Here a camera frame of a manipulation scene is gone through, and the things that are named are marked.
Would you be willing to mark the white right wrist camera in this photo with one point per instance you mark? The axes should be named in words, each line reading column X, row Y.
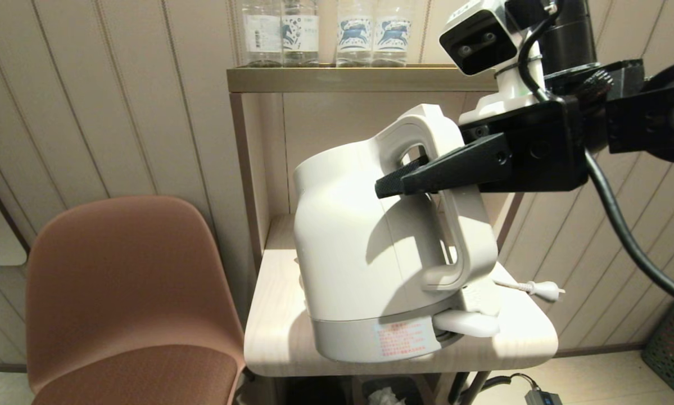
column 474, row 39

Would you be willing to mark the grey power adapter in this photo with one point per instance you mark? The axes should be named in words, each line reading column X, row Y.
column 544, row 398

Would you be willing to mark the clear bottle white text label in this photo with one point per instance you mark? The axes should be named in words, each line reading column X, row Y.
column 261, row 34

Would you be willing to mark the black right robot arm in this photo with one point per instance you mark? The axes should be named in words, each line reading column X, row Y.
column 651, row 118

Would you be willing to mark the clear bottle blue dotted label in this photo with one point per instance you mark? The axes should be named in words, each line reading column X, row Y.
column 300, row 34

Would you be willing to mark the white crumpled tissue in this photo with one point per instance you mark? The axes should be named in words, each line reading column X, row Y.
column 384, row 397

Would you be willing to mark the clear bottle blue deer label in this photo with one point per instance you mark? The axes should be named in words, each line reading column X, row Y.
column 392, row 34
column 354, row 34

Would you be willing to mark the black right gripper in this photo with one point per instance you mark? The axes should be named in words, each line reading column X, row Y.
column 544, row 152

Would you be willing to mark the beige wooden shelf table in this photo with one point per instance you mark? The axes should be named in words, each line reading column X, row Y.
column 275, row 337

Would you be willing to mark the white electric kettle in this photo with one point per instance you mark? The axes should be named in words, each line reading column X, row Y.
column 342, row 253

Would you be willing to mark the pink plastic chair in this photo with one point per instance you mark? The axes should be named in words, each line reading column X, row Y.
column 129, row 281

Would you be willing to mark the white round kettle base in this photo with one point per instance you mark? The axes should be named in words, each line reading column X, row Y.
column 485, row 297

